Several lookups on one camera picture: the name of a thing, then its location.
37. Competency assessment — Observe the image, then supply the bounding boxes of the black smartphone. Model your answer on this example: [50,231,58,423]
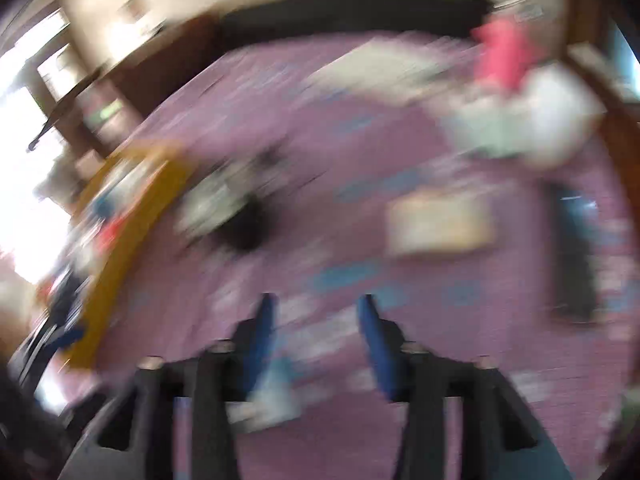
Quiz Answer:
[544,181,599,324]

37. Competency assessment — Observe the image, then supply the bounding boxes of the pink thermos bottle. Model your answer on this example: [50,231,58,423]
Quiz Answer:
[472,6,544,96]

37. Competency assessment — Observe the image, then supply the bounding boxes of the black leather sofa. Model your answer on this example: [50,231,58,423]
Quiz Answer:
[220,0,492,49]

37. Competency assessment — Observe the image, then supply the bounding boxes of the purple floral tablecloth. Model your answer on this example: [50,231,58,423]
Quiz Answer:
[94,36,639,479]

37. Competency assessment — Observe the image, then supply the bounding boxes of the small beige tissue pack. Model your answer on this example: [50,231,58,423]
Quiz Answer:
[385,188,497,257]

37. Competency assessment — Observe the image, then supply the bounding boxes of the black camera stand device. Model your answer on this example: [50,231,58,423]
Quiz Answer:
[174,144,327,256]

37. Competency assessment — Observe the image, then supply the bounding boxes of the yellow cardboard box tray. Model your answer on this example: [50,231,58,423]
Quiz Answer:
[62,145,195,370]

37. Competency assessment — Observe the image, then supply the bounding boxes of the white paper booklet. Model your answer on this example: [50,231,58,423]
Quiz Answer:
[306,38,477,106]

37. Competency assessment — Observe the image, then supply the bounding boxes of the white work gloves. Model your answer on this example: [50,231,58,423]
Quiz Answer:
[438,92,530,159]

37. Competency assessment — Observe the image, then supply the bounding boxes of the white plastic bucket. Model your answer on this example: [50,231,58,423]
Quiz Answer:
[522,62,606,170]

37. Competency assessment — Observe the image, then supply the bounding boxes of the dark wooden chair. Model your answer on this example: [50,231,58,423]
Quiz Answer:
[21,63,143,159]

